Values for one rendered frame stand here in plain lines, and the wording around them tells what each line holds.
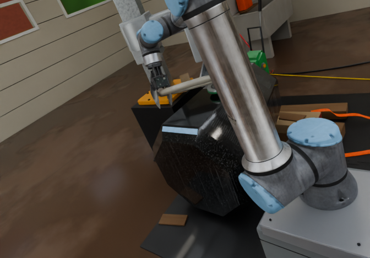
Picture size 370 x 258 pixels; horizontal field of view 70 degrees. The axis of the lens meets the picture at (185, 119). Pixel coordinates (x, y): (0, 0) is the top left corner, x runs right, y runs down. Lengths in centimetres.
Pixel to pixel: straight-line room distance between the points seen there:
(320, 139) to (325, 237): 30
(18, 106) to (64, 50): 184
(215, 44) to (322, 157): 47
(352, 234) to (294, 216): 17
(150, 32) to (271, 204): 80
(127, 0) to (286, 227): 221
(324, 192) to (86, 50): 781
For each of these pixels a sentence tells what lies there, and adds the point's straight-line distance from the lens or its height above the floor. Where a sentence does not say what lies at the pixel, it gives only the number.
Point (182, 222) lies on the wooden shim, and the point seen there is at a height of 3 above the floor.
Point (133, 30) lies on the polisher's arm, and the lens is 258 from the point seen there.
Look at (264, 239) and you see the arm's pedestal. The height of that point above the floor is 80.
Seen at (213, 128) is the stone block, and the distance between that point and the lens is 177.
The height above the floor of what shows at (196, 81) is 132.
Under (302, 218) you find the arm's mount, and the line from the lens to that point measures 102.
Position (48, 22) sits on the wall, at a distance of 804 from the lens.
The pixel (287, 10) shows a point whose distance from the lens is 565.
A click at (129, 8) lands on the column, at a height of 165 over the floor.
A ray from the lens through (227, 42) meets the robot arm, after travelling 65.
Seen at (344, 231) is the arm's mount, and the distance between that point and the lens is 98.
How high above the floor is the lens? 171
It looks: 26 degrees down
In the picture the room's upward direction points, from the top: 22 degrees counter-clockwise
